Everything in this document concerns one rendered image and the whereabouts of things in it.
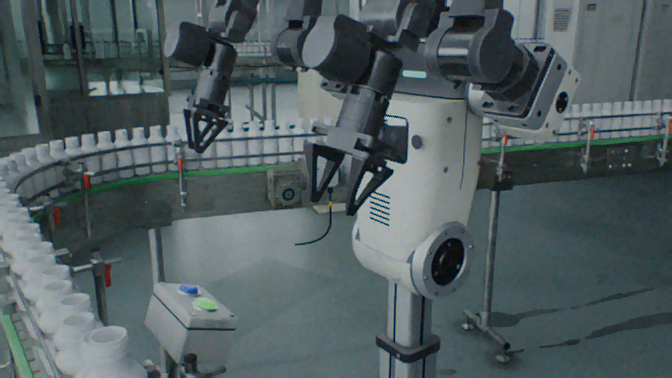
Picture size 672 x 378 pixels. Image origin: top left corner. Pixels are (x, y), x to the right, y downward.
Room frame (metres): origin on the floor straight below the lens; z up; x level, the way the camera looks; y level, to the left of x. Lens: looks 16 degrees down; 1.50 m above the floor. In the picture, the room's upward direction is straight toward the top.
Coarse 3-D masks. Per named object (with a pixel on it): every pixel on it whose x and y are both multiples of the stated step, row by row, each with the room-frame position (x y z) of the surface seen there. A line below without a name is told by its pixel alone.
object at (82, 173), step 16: (656, 112) 2.72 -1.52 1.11; (496, 128) 2.42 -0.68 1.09; (592, 128) 2.50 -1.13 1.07; (656, 128) 2.71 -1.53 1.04; (176, 144) 1.98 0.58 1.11; (64, 160) 1.68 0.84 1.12; (176, 160) 1.98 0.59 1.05; (80, 176) 1.66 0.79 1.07; (80, 208) 1.71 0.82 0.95; (80, 224) 1.70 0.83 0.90
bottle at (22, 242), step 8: (16, 240) 0.88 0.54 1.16; (24, 240) 0.88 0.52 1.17; (32, 240) 0.88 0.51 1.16; (40, 240) 0.90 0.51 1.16; (24, 248) 0.88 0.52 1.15; (24, 256) 0.88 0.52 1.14; (16, 264) 0.87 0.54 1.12; (24, 264) 0.87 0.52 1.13; (16, 272) 0.87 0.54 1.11; (24, 272) 0.86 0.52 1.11; (24, 312) 0.87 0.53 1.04
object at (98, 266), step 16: (32, 208) 1.32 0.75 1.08; (48, 208) 1.33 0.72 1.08; (48, 224) 1.33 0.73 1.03; (64, 256) 0.94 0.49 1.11; (96, 256) 0.97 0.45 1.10; (0, 272) 0.88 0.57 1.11; (96, 272) 0.96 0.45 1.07; (0, 288) 0.88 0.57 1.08; (96, 288) 0.97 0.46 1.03; (0, 304) 0.88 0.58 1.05; (0, 368) 0.86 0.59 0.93; (192, 368) 0.61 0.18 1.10; (224, 368) 0.64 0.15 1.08
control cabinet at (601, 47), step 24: (552, 0) 6.24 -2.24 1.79; (576, 0) 5.90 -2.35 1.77; (600, 0) 5.95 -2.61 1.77; (624, 0) 6.05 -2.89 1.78; (552, 24) 6.19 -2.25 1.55; (576, 24) 5.87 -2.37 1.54; (600, 24) 5.97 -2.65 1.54; (624, 24) 6.06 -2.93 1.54; (576, 48) 5.88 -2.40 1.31; (600, 48) 5.98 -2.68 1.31; (624, 48) 6.08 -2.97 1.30; (600, 72) 5.99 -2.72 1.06; (624, 72) 6.09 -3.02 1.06; (576, 96) 5.91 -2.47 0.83; (600, 96) 6.00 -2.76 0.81; (624, 96) 6.11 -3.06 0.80
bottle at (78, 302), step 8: (72, 296) 0.68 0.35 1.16; (80, 296) 0.68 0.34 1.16; (88, 296) 0.67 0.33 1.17; (64, 304) 0.67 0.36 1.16; (72, 304) 0.68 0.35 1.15; (80, 304) 0.65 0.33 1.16; (88, 304) 0.66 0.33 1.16; (64, 312) 0.65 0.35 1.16; (72, 312) 0.65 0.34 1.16; (56, 336) 0.65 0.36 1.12; (56, 344) 0.64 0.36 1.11; (56, 352) 0.64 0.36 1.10
